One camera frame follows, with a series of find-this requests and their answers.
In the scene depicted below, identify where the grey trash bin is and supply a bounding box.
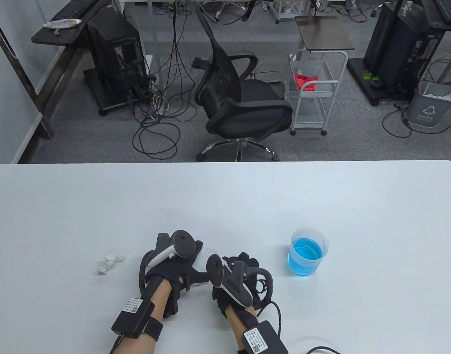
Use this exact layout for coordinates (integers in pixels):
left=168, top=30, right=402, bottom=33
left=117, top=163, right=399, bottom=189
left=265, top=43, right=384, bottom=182
left=407, top=81, right=451, bottom=128

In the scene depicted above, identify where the black metal desk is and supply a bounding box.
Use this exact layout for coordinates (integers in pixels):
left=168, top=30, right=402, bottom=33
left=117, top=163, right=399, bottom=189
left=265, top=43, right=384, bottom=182
left=413, top=0, right=451, bottom=86

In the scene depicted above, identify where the black wheeled platform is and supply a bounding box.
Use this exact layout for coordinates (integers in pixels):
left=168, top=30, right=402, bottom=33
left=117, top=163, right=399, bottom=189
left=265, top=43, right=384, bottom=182
left=83, top=68, right=157, bottom=117
left=346, top=57, right=421, bottom=107

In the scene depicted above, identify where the black floor cable bundle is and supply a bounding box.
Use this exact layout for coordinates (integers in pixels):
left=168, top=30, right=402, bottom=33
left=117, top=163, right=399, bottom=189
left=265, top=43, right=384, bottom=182
left=128, top=0, right=211, bottom=161

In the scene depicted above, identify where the black keyboard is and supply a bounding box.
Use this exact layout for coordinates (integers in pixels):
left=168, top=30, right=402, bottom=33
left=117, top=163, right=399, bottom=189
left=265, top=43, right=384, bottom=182
left=434, top=0, right=451, bottom=25
left=49, top=0, right=101, bottom=21

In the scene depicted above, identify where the white crumpled trash paper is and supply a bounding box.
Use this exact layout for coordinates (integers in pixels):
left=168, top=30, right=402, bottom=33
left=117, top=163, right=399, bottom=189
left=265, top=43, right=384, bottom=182
left=424, top=90, right=451, bottom=102

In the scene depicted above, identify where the black flat device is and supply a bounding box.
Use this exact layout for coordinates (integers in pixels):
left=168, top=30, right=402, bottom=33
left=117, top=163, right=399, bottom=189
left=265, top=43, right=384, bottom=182
left=254, top=71, right=284, bottom=84

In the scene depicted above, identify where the black frame pole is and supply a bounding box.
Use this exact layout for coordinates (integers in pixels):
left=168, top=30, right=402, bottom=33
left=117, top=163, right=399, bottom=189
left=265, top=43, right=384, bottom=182
left=0, top=0, right=56, bottom=140

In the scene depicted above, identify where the white metal post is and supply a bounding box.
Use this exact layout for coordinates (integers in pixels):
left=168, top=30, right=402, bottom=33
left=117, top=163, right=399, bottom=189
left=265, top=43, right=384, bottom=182
left=147, top=0, right=163, bottom=96

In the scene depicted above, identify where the black workstation stand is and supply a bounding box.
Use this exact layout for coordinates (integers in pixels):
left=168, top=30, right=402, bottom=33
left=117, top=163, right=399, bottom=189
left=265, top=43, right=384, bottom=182
left=31, top=0, right=113, bottom=140

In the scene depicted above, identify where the white cotton ball clump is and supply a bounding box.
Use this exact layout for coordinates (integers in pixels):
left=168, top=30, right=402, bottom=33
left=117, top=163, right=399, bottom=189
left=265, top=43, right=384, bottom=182
left=98, top=250, right=131, bottom=275

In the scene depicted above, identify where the white plastic packet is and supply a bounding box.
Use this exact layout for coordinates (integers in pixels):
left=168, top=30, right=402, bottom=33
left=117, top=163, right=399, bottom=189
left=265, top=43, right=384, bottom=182
left=43, top=18, right=81, bottom=29

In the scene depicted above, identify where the black looped floor cable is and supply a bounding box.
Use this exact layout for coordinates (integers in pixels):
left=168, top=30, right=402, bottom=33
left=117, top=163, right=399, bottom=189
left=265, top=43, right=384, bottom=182
left=381, top=105, right=451, bottom=139

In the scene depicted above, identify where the black mesh office chair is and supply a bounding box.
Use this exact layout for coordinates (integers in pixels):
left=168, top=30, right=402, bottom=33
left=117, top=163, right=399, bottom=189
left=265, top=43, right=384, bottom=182
left=194, top=7, right=294, bottom=163

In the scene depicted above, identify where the white rolling cart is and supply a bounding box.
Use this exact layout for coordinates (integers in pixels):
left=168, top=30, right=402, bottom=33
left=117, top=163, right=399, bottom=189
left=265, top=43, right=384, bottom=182
left=289, top=50, right=349, bottom=136

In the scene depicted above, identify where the black computer tower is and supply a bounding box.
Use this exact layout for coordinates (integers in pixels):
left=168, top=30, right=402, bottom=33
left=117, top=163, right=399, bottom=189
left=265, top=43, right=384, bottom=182
left=364, top=0, right=438, bottom=94
left=86, top=7, right=149, bottom=107

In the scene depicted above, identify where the person's right forearm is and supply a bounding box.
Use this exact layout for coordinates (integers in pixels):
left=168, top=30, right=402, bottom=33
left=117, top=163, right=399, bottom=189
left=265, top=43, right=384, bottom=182
left=225, top=307, right=257, bottom=354

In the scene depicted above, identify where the black white tracking controller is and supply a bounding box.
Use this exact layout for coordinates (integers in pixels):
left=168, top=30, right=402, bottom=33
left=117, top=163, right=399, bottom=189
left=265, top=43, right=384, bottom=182
left=206, top=254, right=275, bottom=307
left=138, top=229, right=196, bottom=292

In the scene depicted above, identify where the small white trolley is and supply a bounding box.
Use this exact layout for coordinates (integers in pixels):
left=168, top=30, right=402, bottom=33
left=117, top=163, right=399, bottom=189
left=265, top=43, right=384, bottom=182
left=269, top=0, right=311, bottom=25

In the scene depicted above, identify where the person's left hand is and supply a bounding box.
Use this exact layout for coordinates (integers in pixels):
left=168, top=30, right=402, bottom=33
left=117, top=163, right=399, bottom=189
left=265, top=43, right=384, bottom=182
left=144, top=240, right=211, bottom=318

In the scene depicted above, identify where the dark brown side table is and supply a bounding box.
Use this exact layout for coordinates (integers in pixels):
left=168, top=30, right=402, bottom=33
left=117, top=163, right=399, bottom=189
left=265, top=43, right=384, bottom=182
left=295, top=15, right=355, bottom=52

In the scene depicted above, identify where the red cloth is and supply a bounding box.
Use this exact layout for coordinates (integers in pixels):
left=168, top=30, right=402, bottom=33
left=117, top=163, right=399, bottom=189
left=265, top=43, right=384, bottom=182
left=294, top=74, right=319, bottom=92

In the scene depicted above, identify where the clear glass culture dish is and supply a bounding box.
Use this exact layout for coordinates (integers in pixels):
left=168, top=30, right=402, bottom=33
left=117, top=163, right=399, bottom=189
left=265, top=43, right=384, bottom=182
left=193, top=245, right=220, bottom=273

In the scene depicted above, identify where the black controller cable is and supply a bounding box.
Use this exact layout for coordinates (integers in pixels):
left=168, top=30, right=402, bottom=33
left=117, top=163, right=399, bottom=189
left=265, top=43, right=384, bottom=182
left=253, top=280, right=342, bottom=354

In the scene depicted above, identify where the black wrist sensor box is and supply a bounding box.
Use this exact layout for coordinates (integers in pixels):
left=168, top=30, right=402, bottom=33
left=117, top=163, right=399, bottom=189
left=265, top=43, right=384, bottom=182
left=237, top=320, right=289, bottom=354
left=111, top=297, right=163, bottom=341

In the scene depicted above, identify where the clear beaker blue dye solution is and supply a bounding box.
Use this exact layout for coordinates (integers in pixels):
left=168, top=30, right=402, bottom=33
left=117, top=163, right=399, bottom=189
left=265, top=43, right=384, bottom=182
left=287, top=228, right=330, bottom=277

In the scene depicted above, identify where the person's right hand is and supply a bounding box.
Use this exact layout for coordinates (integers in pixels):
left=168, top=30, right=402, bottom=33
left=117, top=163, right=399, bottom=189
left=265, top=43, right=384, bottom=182
left=212, top=252, right=261, bottom=319

